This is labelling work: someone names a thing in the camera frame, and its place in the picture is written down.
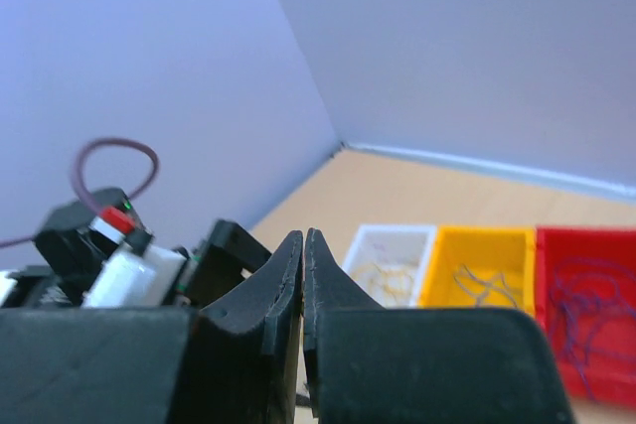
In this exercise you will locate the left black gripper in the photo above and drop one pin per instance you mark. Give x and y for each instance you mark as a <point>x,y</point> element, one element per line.
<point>223,260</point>

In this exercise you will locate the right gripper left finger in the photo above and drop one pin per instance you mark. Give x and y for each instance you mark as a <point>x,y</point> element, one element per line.
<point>234,361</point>

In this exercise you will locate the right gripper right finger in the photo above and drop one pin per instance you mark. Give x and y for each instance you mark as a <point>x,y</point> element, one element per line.
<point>366,363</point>

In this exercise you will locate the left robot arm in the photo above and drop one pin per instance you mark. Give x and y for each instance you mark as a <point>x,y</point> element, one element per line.
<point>73,255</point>

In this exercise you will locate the white plastic bin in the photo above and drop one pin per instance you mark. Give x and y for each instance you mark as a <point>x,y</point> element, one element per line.
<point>389,261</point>

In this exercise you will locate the yellow plastic bin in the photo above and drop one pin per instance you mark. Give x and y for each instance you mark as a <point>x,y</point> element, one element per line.
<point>476,267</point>

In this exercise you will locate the red plastic bin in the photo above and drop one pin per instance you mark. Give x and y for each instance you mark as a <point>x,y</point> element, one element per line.
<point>585,302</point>

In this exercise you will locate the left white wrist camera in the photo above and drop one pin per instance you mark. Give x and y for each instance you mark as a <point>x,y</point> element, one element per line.
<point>137,273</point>

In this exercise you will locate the aluminium table frame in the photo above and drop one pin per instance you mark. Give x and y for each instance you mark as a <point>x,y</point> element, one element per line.
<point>540,177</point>

